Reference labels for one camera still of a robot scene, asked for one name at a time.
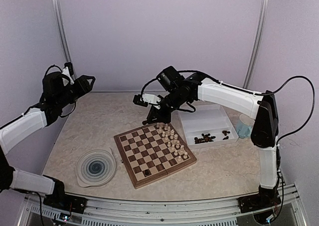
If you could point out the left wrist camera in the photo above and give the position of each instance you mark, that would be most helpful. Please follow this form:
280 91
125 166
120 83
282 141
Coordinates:
69 71

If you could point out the left aluminium frame post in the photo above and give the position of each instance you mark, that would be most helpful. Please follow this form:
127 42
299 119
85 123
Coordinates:
61 30

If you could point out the white chess pieces row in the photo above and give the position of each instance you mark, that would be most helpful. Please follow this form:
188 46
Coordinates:
167 145

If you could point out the light blue mug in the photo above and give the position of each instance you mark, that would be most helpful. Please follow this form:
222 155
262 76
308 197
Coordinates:
244 126

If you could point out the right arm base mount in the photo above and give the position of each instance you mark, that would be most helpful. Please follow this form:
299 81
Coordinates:
267 200

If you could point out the aluminium frame post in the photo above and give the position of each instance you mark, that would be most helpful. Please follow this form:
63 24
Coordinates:
256 43
61 30

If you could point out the collapsible silicone bowl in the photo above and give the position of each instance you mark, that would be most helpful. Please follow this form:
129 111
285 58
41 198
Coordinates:
95 168

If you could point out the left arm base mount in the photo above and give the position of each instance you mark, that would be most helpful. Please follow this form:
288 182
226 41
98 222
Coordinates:
60 200

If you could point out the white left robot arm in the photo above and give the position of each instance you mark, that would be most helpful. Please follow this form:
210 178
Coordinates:
11 134

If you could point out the white plastic tray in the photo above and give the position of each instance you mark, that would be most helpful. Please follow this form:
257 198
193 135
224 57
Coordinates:
208 119

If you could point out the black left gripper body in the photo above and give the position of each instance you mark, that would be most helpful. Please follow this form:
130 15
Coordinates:
65 98

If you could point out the right aluminium frame post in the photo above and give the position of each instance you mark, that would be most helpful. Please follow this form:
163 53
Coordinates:
256 43

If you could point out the wooden chess board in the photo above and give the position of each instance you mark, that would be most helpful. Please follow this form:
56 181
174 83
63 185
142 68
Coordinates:
153 152

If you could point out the front aluminium rail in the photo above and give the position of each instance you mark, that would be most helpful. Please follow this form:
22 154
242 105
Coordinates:
213 212

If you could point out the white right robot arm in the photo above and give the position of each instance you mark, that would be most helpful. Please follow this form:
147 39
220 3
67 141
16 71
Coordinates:
258 109

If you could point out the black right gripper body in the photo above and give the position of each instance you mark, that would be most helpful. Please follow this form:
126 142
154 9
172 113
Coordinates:
174 99

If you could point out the dark chess pieces pile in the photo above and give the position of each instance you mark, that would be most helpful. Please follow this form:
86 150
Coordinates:
206 138

